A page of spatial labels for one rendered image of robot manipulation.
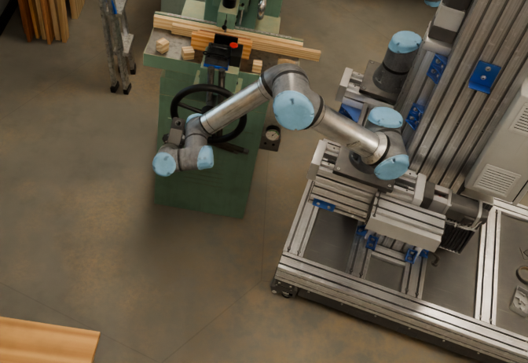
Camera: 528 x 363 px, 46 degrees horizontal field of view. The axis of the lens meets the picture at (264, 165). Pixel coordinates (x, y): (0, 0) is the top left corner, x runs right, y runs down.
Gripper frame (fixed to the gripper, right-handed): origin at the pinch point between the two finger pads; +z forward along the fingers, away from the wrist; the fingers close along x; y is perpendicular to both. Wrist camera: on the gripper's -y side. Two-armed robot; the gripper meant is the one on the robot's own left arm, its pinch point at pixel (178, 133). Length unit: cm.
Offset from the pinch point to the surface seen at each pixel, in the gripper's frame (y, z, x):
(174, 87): -12.9, 19.8, -6.1
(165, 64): -22.4, 14.4, -10.3
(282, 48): -36, 25, 33
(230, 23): -42.0, 16.3, 11.7
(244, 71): -25.5, 13.4, 20.2
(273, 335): 82, 6, 52
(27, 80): 18, 119, -99
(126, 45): -12, 116, -46
